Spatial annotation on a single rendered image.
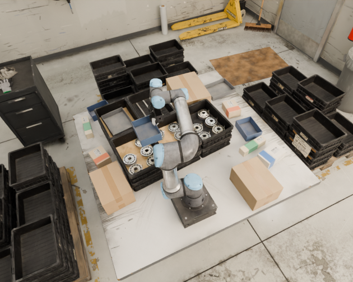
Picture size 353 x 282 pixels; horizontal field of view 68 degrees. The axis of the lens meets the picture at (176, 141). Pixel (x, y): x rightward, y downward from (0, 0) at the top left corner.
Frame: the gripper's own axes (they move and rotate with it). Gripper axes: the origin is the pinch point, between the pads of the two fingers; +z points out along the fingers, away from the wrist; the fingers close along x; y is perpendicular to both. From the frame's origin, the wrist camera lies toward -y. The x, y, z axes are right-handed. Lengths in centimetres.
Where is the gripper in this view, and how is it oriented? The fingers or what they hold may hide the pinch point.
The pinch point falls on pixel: (156, 125)
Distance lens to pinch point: 182.7
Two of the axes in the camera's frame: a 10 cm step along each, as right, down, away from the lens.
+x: -9.2, 2.3, -3.1
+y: -3.8, -7.0, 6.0
